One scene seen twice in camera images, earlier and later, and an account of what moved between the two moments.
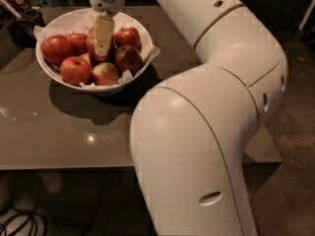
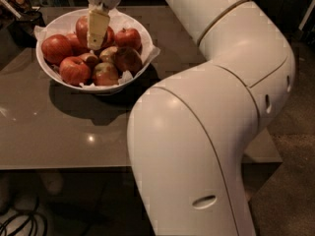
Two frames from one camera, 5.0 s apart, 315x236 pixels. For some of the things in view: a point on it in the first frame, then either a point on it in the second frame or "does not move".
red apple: (55, 47) does not move
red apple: (78, 43) does not move
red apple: (75, 71) does not move
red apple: (92, 49) to (82, 33)
